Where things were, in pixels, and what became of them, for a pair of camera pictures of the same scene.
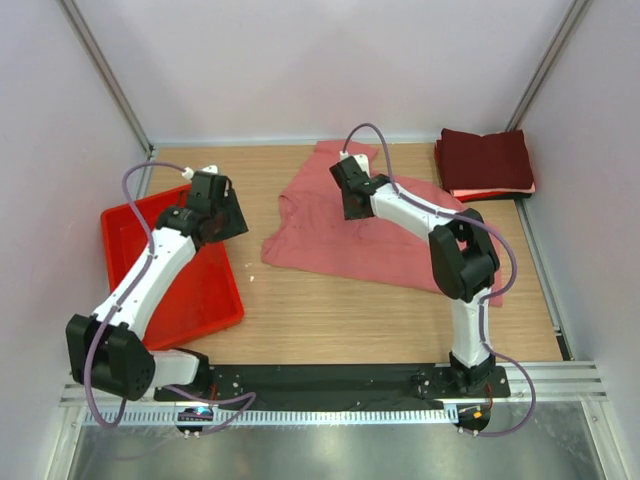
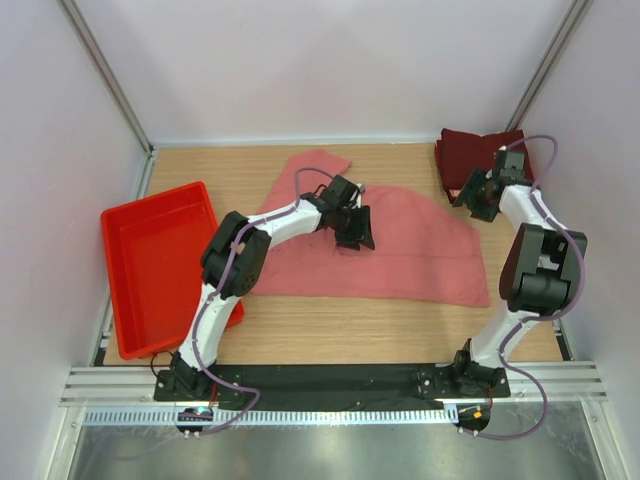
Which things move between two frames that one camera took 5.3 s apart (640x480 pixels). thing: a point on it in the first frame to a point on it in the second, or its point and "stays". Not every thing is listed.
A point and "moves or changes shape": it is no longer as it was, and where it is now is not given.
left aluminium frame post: (109, 78) stays
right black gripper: (348, 213) to (467, 196)
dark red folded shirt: (495, 160) stays
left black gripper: (237, 225) to (350, 240)
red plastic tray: (206, 299) stays
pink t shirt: (309, 232) moves or changes shape
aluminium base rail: (570, 381) stays
